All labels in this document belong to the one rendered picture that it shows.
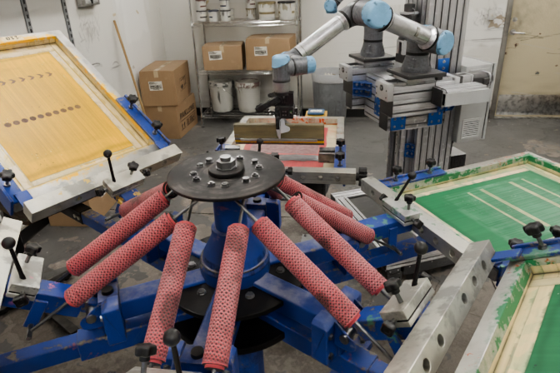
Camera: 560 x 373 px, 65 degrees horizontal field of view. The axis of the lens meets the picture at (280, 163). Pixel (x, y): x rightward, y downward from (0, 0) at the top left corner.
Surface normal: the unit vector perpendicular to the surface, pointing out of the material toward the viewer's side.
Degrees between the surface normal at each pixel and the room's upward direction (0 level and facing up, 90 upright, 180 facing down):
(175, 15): 90
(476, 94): 90
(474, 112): 90
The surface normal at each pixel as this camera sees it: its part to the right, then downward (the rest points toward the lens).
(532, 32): -0.14, 0.40
